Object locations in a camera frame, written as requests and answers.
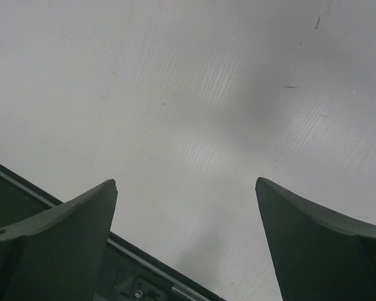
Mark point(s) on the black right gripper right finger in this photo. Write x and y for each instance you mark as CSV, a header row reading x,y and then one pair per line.
x,y
317,253

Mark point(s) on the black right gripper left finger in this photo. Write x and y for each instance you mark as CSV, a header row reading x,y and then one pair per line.
x,y
56,255

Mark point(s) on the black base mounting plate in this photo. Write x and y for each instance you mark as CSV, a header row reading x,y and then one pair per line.
x,y
126,273

